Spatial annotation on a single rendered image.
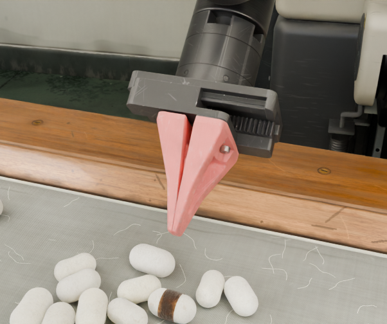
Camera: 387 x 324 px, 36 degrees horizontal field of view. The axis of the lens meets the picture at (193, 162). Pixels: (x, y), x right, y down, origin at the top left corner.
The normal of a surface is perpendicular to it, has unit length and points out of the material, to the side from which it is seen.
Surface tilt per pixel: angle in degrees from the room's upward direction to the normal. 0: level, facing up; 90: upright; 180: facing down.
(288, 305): 0
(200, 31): 45
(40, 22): 88
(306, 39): 90
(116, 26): 89
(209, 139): 62
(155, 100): 41
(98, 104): 0
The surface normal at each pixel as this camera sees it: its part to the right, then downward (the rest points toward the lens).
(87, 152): 0.00, -0.85
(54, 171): -0.23, -0.25
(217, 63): 0.00, -0.27
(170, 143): -0.28, 0.04
